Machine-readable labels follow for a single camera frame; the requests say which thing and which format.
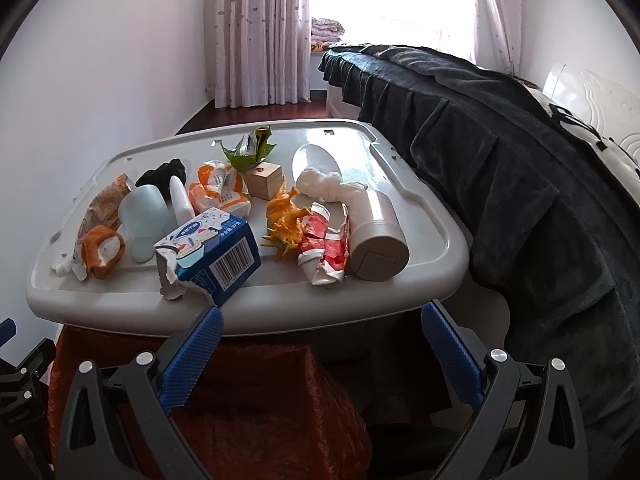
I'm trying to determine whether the orange white wet-wipe pack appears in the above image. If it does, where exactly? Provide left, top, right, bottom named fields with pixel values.
left=188, top=160, right=252, bottom=219

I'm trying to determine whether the blue torn carton box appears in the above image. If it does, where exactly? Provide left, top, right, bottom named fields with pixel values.
left=155, top=208, right=260, bottom=307

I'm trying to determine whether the white pink curtain left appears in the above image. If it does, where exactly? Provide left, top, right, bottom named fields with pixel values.
left=204, top=0, right=311, bottom=108

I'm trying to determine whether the red white wrapper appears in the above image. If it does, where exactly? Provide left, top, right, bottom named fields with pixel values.
left=297, top=203, right=349, bottom=286

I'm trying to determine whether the white tissue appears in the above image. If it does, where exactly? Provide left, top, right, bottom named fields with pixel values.
left=296, top=167, right=368, bottom=204

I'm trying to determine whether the beige cylindrical bottle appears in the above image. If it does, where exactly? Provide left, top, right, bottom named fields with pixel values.
left=347, top=188, right=410, bottom=282

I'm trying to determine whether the small brown cardboard box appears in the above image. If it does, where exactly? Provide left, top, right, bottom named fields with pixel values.
left=243, top=162, right=284, bottom=200

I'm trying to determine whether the black cloth ball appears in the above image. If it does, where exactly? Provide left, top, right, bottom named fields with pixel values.
left=136, top=158, right=186, bottom=195

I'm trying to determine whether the curtain right side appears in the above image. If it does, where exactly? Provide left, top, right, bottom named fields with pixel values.
left=486, top=0, right=523, bottom=76

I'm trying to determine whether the orange white sock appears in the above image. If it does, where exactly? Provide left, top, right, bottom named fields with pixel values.
left=80, top=226, right=126, bottom=280

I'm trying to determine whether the orange trash bag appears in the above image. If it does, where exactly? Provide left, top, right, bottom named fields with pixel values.
left=49, top=326, right=371, bottom=479

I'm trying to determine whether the orange snack bag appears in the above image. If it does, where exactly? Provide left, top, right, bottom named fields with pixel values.
left=52, top=174, right=134, bottom=281

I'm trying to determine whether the green snack wrapper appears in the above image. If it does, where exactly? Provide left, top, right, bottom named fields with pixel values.
left=221, top=126, right=276, bottom=172

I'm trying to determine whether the grey plastic bin lid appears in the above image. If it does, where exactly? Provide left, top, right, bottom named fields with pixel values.
left=25, top=118, right=471, bottom=337

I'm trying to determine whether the folded pink bedding stack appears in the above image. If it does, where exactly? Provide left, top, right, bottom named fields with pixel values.
left=310, top=18, right=345, bottom=52

